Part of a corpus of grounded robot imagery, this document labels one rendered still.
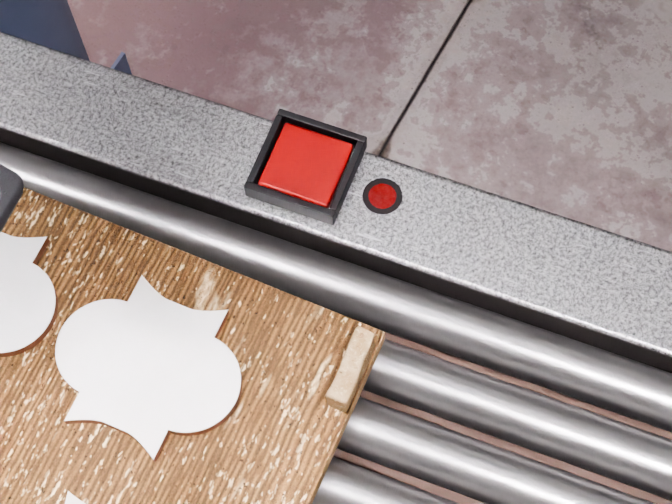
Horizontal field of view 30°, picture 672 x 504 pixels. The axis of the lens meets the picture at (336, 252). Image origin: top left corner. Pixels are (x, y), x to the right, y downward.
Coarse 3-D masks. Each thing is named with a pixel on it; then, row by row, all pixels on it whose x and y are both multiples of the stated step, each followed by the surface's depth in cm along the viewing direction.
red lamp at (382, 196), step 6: (378, 186) 100; (384, 186) 100; (390, 186) 100; (372, 192) 100; (378, 192) 100; (384, 192) 100; (390, 192) 100; (372, 198) 100; (378, 198) 100; (384, 198) 100; (390, 198) 100; (372, 204) 100; (378, 204) 100; (384, 204) 100; (390, 204) 100
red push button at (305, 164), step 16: (288, 128) 101; (304, 128) 101; (288, 144) 100; (304, 144) 100; (320, 144) 100; (336, 144) 100; (352, 144) 100; (272, 160) 100; (288, 160) 100; (304, 160) 100; (320, 160) 100; (336, 160) 100; (272, 176) 99; (288, 176) 99; (304, 176) 99; (320, 176) 99; (336, 176) 99; (288, 192) 99; (304, 192) 99; (320, 192) 99
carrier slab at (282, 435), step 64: (64, 256) 96; (128, 256) 96; (192, 256) 96; (64, 320) 94; (256, 320) 94; (320, 320) 94; (0, 384) 92; (64, 384) 92; (256, 384) 92; (320, 384) 92; (0, 448) 90; (64, 448) 90; (128, 448) 90; (192, 448) 90; (256, 448) 90; (320, 448) 90
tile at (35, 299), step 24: (0, 240) 96; (24, 240) 96; (48, 240) 96; (0, 264) 95; (24, 264) 95; (0, 288) 94; (24, 288) 94; (48, 288) 94; (0, 312) 93; (24, 312) 93; (48, 312) 93; (0, 336) 93; (24, 336) 93
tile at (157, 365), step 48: (144, 288) 94; (96, 336) 92; (144, 336) 92; (192, 336) 92; (96, 384) 91; (144, 384) 91; (192, 384) 91; (240, 384) 91; (144, 432) 90; (192, 432) 90
